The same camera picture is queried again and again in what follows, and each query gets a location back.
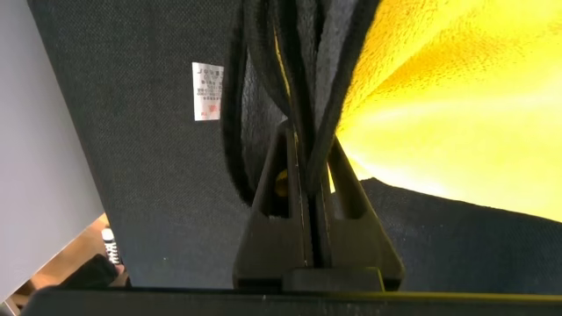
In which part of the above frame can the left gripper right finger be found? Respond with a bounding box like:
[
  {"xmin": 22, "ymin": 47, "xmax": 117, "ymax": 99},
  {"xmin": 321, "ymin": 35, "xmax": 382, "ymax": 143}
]
[{"xmin": 313, "ymin": 136, "xmax": 406, "ymax": 291}]

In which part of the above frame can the white towel label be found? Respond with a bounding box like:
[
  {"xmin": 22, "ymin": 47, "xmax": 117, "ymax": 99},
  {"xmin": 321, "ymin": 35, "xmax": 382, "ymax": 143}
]
[{"xmin": 191, "ymin": 61, "xmax": 225, "ymax": 122}]

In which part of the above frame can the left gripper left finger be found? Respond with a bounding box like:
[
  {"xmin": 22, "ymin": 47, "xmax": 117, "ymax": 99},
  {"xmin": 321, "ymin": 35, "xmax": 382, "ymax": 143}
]
[{"xmin": 232, "ymin": 120, "xmax": 387, "ymax": 291}]

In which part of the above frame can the yellow microfibre towel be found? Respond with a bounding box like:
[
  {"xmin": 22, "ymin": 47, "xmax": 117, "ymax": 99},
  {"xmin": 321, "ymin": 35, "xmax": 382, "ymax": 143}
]
[{"xmin": 221, "ymin": 0, "xmax": 562, "ymax": 223}]

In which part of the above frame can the black tablecloth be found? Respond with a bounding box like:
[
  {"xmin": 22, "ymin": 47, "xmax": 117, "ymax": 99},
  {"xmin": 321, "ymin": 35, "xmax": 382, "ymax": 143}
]
[{"xmin": 25, "ymin": 0, "xmax": 562, "ymax": 295}]

